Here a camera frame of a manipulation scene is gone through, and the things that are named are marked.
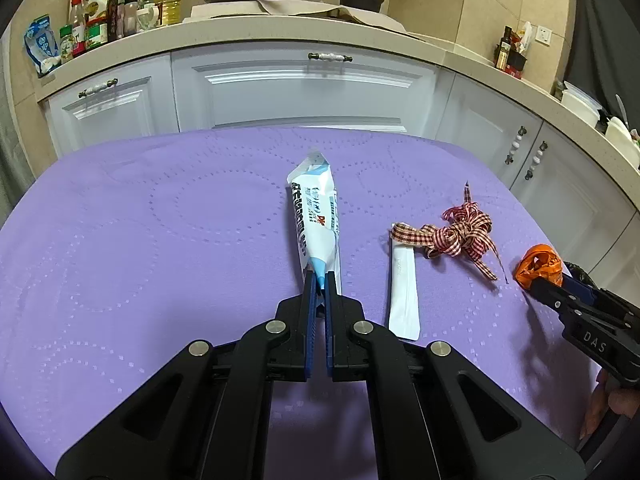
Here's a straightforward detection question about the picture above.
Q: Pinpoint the clear plastic container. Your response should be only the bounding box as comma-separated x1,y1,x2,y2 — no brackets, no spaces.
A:
561,81,603,128

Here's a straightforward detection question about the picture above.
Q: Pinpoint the beige stone countertop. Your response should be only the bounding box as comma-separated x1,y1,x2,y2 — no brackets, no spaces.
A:
10,10,640,196

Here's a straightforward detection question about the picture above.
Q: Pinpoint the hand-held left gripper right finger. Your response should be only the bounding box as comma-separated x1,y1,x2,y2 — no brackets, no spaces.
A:
324,271,586,480

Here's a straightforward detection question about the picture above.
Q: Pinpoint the red gingham ribbon bow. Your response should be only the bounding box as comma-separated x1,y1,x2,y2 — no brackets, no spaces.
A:
390,180,503,281

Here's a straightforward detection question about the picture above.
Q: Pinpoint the black curtain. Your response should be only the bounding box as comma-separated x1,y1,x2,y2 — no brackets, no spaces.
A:
570,0,640,116

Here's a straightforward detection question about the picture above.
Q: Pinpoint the dark sauce bottle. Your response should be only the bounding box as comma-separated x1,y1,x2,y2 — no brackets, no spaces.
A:
496,26,514,70

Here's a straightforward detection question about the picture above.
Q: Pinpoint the beige stove cover sheet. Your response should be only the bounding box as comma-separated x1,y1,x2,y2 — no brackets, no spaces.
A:
182,0,408,36

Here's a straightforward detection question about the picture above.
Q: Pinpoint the white packet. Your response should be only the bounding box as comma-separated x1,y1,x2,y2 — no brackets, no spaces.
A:
515,21,533,56

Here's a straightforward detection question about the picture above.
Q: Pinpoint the white lidded bowl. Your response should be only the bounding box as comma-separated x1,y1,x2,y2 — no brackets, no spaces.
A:
605,116,640,170

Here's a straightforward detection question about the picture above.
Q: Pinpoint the purple tablecloth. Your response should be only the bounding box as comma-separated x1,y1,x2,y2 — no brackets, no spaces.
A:
0,127,608,480

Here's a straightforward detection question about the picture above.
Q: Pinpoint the blue white pouch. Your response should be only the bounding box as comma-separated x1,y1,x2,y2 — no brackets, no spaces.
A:
24,14,62,78

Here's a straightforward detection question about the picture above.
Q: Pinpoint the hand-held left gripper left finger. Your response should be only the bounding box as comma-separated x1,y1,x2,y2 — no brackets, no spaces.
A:
55,271,318,480

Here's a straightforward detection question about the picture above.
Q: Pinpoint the group of condiment bottles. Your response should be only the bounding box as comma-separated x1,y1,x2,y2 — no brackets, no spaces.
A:
59,0,183,58

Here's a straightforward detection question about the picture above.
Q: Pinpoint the black round trash bin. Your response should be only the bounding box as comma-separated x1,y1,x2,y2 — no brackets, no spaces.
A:
564,260,601,291

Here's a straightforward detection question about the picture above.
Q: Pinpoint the ceramic door handle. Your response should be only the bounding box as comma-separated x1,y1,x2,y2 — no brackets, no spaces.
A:
525,141,548,181
505,127,527,166

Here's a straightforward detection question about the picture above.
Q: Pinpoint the person's right hand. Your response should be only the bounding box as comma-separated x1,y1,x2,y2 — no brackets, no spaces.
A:
582,371,632,438

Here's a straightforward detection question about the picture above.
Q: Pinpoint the white blue toothpaste tube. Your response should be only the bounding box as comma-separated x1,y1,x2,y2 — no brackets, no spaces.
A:
286,148,343,296

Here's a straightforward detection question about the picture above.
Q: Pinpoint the orange wrapper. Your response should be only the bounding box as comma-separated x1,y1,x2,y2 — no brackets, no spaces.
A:
515,243,565,293

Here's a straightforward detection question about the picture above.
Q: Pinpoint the white paper sachet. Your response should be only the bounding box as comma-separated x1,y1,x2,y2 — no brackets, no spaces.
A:
387,221,421,341

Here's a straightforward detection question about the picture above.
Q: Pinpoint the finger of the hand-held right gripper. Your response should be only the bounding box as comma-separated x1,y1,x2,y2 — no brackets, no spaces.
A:
562,276,626,317
529,277,608,331

